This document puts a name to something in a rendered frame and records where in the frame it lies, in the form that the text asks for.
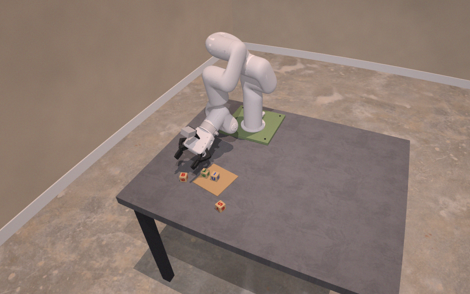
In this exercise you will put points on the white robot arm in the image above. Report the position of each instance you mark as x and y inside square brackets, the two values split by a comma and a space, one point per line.
[256, 76]

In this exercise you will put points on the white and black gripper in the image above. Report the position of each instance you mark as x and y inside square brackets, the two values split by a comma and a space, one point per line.
[200, 147]

